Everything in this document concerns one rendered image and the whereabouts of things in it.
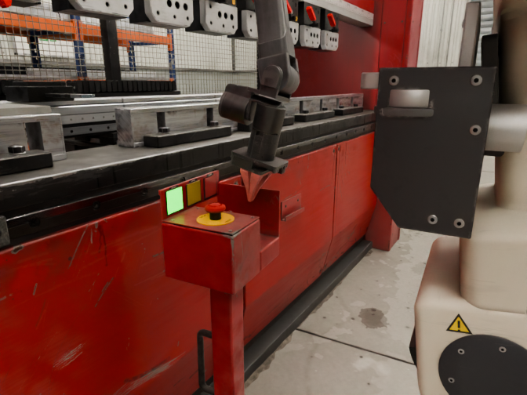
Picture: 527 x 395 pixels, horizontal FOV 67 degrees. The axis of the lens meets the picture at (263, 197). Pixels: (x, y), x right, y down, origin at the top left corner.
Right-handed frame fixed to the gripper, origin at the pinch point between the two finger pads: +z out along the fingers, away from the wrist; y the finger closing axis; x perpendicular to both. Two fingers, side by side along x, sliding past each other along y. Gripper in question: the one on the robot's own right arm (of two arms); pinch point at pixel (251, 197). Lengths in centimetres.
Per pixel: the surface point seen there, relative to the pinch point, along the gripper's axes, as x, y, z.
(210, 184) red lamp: -0.8, 10.6, 1.3
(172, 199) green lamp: 12.4, 10.7, 1.1
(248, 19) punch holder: -51, 37, -34
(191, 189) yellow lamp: 6.1, 10.8, 0.6
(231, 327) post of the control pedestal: 8.0, -5.7, 26.3
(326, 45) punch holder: -112, 30, -31
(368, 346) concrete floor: -72, -34, 75
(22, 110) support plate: 36.5, 18.5, -15.9
